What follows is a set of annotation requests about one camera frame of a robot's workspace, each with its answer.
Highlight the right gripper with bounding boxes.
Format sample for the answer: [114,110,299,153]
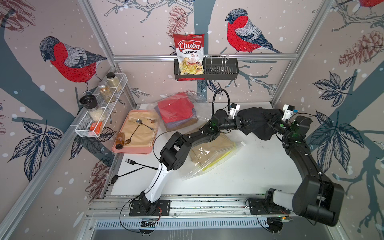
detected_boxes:
[262,111,293,139]

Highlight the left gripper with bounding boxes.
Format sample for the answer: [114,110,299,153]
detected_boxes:
[217,117,251,132]

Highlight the black trousers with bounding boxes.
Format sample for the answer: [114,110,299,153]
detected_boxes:
[237,107,283,141]

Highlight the clear plastic vacuum bag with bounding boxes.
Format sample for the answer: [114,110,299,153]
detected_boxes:
[157,89,246,179]

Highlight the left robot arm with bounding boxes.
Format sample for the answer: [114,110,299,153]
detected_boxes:
[138,110,244,214]

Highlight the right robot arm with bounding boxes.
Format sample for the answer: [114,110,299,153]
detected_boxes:
[265,114,345,227]

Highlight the Chuba cassava chips bag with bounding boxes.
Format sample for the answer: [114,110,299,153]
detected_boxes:
[173,34,205,75]

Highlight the yellow green garment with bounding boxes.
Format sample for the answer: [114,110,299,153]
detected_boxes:
[202,149,238,172]

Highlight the tan folded garment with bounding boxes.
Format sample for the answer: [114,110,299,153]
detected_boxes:
[190,135,236,166]

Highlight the red folded garment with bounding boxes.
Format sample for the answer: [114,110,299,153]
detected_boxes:
[158,92,196,124]

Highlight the pink tray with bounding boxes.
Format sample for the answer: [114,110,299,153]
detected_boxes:
[112,110,160,155]

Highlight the tan cloth on tray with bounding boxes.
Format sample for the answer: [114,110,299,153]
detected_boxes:
[120,110,159,148]

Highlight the metal spoon on tray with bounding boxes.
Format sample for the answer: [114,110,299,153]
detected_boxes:
[136,119,155,131]

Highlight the brown spoon on tray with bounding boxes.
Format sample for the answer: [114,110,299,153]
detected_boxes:
[124,125,140,145]

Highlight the black plastic fork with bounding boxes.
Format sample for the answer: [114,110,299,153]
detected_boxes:
[125,159,158,170]

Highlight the amber bottle on tray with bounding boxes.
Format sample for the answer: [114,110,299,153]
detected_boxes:
[115,133,126,150]

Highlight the spice jar rear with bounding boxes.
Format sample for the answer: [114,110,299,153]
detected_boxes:
[106,73,122,92]

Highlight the black plastic spoon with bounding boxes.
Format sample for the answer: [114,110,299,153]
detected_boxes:
[110,167,145,185]

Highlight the spice jar middle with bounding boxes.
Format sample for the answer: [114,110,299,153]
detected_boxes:
[98,83,115,103]

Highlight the small orange box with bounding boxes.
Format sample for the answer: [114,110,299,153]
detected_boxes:
[89,122,103,135]

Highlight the black lid spice jar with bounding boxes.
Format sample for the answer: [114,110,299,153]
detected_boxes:
[79,95,107,122]

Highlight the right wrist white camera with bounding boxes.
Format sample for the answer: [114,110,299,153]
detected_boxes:
[282,105,295,122]

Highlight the black wire basket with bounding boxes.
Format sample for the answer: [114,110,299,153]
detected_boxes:
[174,57,239,81]

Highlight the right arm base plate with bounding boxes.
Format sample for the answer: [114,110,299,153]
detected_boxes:
[246,198,281,215]

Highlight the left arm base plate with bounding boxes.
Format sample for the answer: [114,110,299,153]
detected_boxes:
[129,200,171,217]

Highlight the white wire shelf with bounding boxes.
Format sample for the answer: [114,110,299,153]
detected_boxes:
[75,73,128,139]

